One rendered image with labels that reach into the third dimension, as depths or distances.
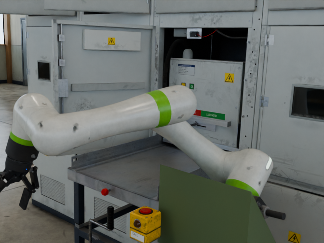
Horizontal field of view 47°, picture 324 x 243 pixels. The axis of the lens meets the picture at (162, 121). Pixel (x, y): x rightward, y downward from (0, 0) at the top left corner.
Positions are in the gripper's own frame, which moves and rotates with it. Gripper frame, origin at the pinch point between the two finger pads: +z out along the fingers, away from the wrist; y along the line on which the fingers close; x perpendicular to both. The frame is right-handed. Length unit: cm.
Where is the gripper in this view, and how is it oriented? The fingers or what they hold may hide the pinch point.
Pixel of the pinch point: (4, 210)
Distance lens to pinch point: 130.5
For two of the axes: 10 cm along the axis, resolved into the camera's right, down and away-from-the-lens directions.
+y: -5.4, 0.7, -8.4
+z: -3.7, 8.8, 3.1
